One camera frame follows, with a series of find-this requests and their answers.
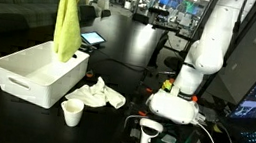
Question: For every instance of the yellow-green towel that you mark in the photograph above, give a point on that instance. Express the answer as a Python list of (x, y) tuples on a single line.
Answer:
[(68, 26)]

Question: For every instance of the white VR controller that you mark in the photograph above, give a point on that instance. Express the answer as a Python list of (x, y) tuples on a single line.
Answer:
[(146, 134)]

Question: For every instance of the green plaid couch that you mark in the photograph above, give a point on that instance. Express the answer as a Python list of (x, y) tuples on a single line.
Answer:
[(16, 2)]

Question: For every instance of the small yellow plastic piece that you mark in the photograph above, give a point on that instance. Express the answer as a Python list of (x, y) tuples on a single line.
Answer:
[(167, 85)]

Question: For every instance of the white mug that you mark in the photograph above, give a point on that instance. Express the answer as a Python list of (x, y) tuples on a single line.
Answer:
[(71, 114)]

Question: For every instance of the tablet on stand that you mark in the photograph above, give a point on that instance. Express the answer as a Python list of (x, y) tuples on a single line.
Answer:
[(91, 37)]

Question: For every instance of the black stereo camera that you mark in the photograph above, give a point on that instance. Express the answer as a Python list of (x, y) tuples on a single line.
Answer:
[(159, 11)]

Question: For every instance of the white towel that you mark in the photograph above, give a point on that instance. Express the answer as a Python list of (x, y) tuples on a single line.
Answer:
[(94, 95)]

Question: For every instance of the black conference chair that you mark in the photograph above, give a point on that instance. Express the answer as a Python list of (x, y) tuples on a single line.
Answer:
[(89, 13), (140, 18), (106, 13)]

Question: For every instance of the white VR headset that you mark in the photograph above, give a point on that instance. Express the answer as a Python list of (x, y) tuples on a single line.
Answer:
[(171, 108)]

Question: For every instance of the white plastic basket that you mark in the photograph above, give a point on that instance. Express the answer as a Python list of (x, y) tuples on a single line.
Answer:
[(33, 71)]

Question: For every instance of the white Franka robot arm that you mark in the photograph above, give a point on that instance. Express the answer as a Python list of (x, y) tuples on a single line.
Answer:
[(204, 52)]

